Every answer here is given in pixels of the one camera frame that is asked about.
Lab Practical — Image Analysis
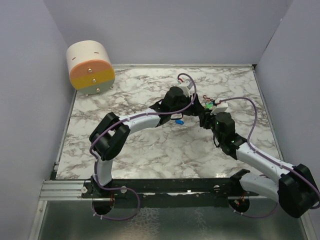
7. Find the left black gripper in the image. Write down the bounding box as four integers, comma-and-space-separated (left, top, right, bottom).
170, 92, 205, 117

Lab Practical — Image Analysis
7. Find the blue solid key tag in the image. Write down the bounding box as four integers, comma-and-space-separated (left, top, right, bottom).
175, 119, 184, 125

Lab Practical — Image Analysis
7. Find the green framed key tag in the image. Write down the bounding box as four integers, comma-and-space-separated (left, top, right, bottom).
205, 102, 213, 109

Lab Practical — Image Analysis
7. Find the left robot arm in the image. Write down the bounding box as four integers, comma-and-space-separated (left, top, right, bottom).
89, 86, 204, 198

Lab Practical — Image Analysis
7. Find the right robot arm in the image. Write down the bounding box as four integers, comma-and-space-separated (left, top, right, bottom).
199, 111, 320, 218

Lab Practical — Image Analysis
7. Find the pastel three-drawer cylinder box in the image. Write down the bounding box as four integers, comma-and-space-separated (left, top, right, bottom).
66, 40, 116, 95

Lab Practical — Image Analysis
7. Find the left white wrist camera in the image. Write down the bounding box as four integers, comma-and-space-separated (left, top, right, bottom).
178, 80, 194, 97

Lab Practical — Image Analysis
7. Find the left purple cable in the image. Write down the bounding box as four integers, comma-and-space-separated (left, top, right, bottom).
89, 72, 197, 222

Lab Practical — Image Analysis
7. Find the purple cable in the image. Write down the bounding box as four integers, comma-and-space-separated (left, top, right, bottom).
89, 72, 197, 222
217, 96, 320, 218

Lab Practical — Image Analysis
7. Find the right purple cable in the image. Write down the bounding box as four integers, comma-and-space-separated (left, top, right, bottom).
217, 96, 320, 218

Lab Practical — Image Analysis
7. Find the black mounting rail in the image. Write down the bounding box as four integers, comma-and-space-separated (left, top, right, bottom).
81, 178, 257, 209

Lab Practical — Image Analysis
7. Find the aluminium extrusion frame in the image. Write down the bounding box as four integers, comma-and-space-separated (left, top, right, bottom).
39, 180, 84, 201

